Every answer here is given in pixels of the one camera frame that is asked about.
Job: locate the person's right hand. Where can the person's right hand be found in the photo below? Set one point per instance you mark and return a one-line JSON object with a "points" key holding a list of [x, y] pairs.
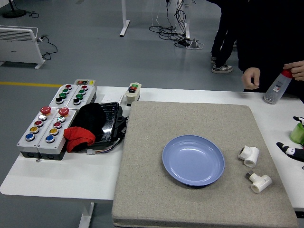
{"points": [[250, 77]]}

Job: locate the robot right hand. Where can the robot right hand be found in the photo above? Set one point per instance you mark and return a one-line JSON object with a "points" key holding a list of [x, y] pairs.
{"points": [[294, 153]]}

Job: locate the person's left hand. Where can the person's left hand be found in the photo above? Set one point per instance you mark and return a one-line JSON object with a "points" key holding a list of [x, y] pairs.
{"points": [[298, 70]]}

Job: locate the clear bottle with red cap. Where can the clear bottle with red cap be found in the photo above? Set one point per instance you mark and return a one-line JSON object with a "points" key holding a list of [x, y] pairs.
{"points": [[276, 89]]}

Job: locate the wide white pipe tee fitting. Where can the wide white pipe tee fitting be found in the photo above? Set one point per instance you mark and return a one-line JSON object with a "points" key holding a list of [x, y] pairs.
{"points": [[251, 154]]}

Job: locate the white pipe tee with metal nut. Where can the white pipe tee with metal nut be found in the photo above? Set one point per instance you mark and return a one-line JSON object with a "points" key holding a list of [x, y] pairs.
{"points": [[260, 183]]}

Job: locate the blue plate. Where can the blue plate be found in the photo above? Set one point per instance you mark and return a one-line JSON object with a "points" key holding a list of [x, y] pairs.
{"points": [[190, 161]]}

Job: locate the green translucent cup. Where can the green translucent cup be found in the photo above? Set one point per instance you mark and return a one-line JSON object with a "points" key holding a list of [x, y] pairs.
{"points": [[298, 134]]}

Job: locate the person in background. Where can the person in background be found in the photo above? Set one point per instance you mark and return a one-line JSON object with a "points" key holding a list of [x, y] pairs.
{"points": [[222, 47]]}

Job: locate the black power strip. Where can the black power strip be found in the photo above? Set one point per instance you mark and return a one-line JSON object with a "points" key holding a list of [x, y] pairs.
{"points": [[183, 43]]}

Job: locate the thin white desk leg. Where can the thin white desk leg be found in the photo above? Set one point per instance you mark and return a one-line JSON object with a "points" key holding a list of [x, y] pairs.
{"points": [[187, 31]]}

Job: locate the grey-brown fabric mat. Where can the grey-brown fabric mat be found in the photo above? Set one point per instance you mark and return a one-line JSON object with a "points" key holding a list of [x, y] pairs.
{"points": [[152, 166]]}

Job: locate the black plastic device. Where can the black plastic device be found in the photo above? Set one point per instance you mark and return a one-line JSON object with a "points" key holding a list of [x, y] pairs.
{"points": [[120, 122]]}

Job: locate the white paper sheet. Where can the white paper sheet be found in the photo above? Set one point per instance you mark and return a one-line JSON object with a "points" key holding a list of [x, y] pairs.
{"points": [[111, 97]]}

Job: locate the black plastic tray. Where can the black plastic tray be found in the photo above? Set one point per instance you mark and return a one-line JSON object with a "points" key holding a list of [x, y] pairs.
{"points": [[110, 118]]}

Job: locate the black cloth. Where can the black cloth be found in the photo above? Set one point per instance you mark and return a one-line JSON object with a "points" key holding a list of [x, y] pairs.
{"points": [[90, 116]]}

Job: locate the red cloth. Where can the red cloth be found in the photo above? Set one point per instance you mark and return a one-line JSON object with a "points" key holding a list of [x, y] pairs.
{"points": [[78, 137]]}

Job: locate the five-button control box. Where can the five-button control box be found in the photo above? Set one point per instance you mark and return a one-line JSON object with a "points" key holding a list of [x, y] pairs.
{"points": [[31, 142], [58, 140]]}

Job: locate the white table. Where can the white table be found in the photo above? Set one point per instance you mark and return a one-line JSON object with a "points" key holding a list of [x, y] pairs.
{"points": [[71, 180]]}

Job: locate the white panel heater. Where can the white panel heater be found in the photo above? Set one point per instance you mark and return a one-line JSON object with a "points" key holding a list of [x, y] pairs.
{"points": [[16, 47]]}

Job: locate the black floor stand base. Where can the black floor stand base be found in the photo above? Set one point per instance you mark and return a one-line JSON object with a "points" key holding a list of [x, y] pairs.
{"points": [[14, 13]]}

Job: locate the beige start-stop switch box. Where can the beige start-stop switch box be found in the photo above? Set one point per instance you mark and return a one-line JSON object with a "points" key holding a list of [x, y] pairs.
{"points": [[133, 93]]}

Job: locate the small grey switch box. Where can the small grey switch box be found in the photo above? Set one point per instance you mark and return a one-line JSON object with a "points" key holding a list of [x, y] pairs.
{"points": [[84, 82]]}

